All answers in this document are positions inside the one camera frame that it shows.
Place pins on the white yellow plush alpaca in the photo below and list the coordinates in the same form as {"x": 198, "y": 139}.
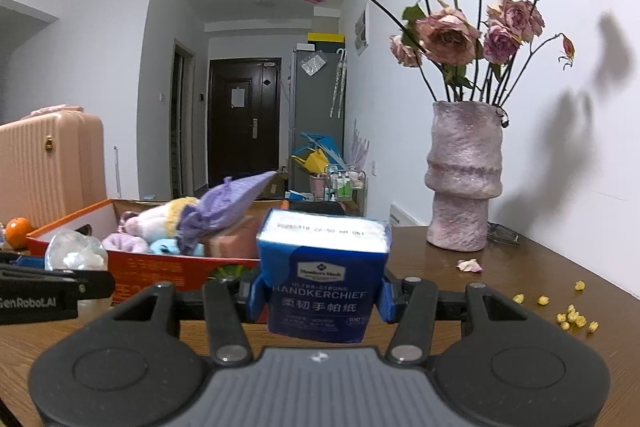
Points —
{"x": 157, "y": 222}

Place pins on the rolling cart with bottles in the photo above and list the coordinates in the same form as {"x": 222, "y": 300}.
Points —
{"x": 348, "y": 187}

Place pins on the pink cream striped sponge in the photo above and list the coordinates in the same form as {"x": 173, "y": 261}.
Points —
{"x": 236, "y": 242}

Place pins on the translucent plastic bag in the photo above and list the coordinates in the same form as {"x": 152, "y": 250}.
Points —
{"x": 71, "y": 250}

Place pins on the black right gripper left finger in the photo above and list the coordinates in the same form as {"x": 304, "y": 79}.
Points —
{"x": 235, "y": 297}

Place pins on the yellow black box on fridge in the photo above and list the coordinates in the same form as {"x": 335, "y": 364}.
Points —
{"x": 326, "y": 40}

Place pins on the light blue plush toy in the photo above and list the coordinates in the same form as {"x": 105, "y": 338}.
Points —
{"x": 169, "y": 247}

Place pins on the blue handkerchief tissue pack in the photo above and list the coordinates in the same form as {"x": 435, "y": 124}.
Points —
{"x": 324, "y": 273}

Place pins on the orange fruit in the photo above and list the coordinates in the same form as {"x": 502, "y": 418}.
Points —
{"x": 16, "y": 232}

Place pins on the yellow bag on pile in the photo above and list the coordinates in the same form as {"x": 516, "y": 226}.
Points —
{"x": 314, "y": 163}

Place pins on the grey refrigerator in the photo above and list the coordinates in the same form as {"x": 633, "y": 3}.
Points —
{"x": 316, "y": 106}

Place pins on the purple drawstring fabric pouch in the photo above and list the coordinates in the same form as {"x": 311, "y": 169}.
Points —
{"x": 220, "y": 208}

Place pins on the pink ribbed suitcase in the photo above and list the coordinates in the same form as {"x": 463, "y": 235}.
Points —
{"x": 52, "y": 164}

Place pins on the dark brown entrance door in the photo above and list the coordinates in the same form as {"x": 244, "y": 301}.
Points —
{"x": 243, "y": 118}

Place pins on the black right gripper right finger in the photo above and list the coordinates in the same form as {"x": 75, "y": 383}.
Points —
{"x": 412, "y": 294}

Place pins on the dried pink rose bouquet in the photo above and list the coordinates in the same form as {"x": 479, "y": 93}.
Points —
{"x": 476, "y": 60}

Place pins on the pink textured ceramic vase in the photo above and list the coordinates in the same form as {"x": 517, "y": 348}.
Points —
{"x": 464, "y": 168}

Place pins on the red orange cardboard box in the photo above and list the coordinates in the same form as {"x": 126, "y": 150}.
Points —
{"x": 134, "y": 272}

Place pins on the brown cardboard box on floor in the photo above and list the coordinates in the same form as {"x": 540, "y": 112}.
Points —
{"x": 275, "y": 188}

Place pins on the fallen pink petal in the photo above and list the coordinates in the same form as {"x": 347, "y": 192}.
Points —
{"x": 469, "y": 266}

